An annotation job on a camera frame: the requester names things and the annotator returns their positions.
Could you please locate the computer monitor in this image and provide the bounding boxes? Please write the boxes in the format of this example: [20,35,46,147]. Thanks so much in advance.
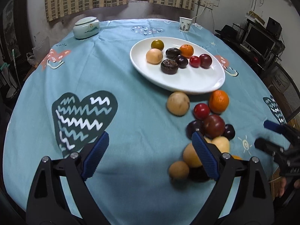
[241,25,277,54]

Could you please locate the black bag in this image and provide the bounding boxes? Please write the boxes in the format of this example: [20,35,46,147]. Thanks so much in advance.
[214,25,239,40]

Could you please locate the black speaker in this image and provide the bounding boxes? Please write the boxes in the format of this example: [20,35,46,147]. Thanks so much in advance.
[267,17,282,38]

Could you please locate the printed paper cup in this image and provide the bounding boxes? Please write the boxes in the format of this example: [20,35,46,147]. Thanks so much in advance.
[179,16,193,33]

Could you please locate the black desk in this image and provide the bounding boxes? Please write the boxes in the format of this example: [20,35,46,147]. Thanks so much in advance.
[220,31,285,75]

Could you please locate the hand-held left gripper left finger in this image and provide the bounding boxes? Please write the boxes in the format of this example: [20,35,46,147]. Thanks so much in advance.
[26,131,110,225]

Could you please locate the dark purple plum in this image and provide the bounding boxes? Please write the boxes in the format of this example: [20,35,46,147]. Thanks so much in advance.
[223,124,236,140]
[186,120,204,139]
[175,55,189,68]

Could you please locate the small tan longan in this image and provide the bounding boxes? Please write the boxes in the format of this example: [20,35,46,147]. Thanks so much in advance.
[169,161,190,181]

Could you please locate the white power cable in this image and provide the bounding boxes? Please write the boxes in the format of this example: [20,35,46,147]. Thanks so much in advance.
[191,3,208,30]

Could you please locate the white oval plate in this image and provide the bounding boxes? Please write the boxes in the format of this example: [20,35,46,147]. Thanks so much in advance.
[130,37,226,95]

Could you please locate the black mesh chair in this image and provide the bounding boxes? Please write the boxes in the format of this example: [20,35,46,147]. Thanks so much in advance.
[261,63,300,122]

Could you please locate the clear plastic bag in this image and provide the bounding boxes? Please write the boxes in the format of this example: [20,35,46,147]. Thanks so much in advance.
[26,43,51,66]

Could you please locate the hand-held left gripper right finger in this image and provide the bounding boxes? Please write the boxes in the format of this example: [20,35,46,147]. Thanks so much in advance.
[191,131,275,225]

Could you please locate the dark brown water chestnut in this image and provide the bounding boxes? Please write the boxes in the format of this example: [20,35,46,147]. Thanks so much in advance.
[165,48,183,59]
[160,59,179,75]

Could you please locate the white ceramic lidded jar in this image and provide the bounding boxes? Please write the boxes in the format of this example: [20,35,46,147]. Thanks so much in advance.
[73,16,101,39]

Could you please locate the tan striped round fruit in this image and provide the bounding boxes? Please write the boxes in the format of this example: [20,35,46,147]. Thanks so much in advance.
[166,91,190,116]

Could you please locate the person's right hand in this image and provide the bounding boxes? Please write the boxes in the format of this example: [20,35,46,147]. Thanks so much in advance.
[278,177,287,198]

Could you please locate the orange tangerine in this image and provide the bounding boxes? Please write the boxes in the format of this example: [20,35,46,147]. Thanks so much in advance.
[208,90,230,113]
[179,44,194,59]

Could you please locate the blue printed tablecloth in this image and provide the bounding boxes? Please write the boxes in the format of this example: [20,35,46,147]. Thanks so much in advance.
[2,19,293,225]

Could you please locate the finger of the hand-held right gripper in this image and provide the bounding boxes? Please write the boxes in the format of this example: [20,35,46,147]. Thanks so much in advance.
[254,138,291,160]
[264,120,300,143]

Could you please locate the pale yellow pear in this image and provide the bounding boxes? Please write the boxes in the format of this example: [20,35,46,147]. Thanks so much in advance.
[204,136,230,154]

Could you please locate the bright red plum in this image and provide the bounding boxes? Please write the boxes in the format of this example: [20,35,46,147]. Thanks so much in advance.
[193,103,211,120]
[189,56,201,68]

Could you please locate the white wall socket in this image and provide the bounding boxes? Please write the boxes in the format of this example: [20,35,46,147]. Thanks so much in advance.
[198,0,214,9]

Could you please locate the dark red plum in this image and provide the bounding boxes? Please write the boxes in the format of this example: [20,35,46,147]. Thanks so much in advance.
[203,114,226,139]
[199,54,213,69]

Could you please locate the greenish yellow citrus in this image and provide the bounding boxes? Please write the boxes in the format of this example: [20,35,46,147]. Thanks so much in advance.
[151,39,164,51]

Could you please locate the beige flat box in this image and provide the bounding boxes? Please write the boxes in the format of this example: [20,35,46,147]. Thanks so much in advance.
[245,10,266,25]

